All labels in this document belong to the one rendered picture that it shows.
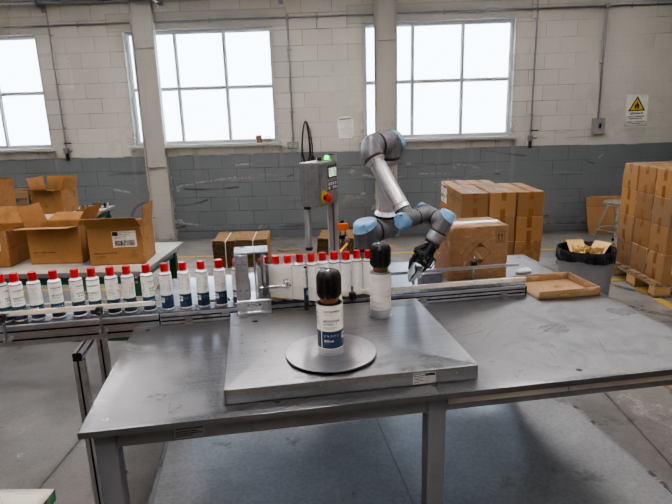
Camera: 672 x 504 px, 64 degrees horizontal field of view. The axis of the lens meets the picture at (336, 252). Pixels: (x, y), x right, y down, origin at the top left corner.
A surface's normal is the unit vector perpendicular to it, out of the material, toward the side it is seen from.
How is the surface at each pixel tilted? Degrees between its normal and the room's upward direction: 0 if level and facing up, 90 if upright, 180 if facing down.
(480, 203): 90
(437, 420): 90
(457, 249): 90
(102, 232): 92
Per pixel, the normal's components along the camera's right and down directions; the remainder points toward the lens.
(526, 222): -0.03, 0.22
